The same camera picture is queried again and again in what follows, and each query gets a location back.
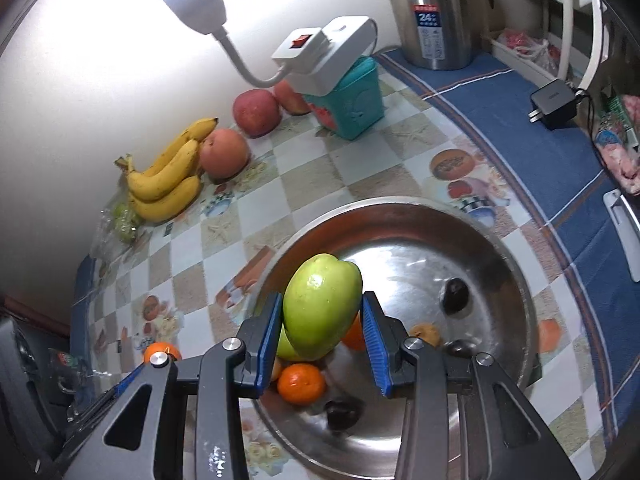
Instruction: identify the steel kettle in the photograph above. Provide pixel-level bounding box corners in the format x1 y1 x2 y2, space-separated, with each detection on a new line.
384 0 494 70

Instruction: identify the white flat device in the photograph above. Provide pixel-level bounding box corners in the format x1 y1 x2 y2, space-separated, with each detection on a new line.
602 189 640 282

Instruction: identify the round green fruit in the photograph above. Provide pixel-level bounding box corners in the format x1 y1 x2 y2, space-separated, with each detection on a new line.
274 327 321 363

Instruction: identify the black charger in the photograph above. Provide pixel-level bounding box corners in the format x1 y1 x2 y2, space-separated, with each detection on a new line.
528 79 582 131

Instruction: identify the orange with stem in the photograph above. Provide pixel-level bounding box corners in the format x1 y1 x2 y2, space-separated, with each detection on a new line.
143 341 182 364

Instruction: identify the pink plastic package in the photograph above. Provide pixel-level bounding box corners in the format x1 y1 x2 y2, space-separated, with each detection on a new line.
594 95 640 197

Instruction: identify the stainless steel bowl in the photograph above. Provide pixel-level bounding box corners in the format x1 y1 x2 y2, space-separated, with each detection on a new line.
247 196 544 480

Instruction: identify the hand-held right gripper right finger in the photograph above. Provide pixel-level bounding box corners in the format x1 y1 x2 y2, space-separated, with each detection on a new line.
362 291 583 480

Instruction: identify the dark plum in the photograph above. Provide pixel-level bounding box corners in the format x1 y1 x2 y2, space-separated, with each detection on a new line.
441 277 471 316
325 396 363 432
444 339 478 360

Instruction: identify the checkered printed tablecloth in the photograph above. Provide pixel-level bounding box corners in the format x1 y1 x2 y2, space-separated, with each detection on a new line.
70 47 640 480

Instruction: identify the plastic bag with red contents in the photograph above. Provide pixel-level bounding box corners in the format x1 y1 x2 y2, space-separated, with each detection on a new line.
491 27 562 80

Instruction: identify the large red apple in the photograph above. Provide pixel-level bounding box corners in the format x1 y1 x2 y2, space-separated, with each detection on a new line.
200 128 251 181

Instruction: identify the pointed green fruit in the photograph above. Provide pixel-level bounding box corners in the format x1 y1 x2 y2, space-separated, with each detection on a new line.
282 254 364 361

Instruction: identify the black charger cable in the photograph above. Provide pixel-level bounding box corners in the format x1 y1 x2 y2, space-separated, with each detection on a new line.
574 87 603 161

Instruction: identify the clear plastic clamshell box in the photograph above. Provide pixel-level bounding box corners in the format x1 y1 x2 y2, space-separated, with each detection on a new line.
96 199 147 247

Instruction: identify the white tube frame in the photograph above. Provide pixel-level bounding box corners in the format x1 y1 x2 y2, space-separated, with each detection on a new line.
556 0 610 93

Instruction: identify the yellow banana bunch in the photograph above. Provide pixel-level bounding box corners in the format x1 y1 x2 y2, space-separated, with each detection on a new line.
114 117 220 223

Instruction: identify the pile of small green fruits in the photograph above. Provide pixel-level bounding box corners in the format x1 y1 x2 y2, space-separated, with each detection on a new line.
111 205 142 241

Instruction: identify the teal printed box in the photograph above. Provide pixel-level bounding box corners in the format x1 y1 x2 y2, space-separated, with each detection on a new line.
302 56 386 141

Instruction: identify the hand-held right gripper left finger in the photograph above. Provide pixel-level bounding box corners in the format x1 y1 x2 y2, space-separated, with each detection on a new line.
60 292 285 480

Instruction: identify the brown longan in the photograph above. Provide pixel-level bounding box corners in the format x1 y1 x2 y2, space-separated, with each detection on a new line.
410 323 442 349

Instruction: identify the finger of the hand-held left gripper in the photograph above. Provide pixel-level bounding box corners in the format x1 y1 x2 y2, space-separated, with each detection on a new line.
66 362 151 427

